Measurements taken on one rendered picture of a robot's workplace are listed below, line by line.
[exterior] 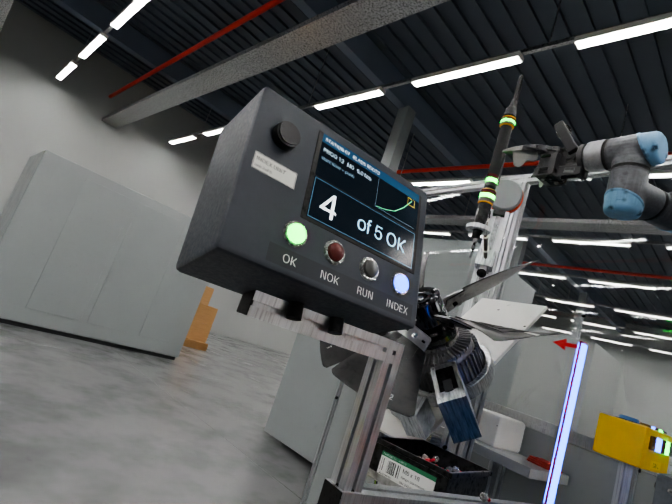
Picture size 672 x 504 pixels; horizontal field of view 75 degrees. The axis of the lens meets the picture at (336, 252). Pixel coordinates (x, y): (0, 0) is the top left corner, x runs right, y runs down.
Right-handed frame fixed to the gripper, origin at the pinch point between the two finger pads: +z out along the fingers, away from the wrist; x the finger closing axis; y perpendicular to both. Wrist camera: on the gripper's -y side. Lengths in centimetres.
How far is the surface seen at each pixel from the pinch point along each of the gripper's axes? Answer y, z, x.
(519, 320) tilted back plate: 38, 12, 37
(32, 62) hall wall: -322, 1201, -267
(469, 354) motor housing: 55, 6, 10
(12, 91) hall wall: -237, 1199, -275
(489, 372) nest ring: 58, 3, 16
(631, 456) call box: 66, -32, 21
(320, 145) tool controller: 43, -34, -75
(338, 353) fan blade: 67, 36, -12
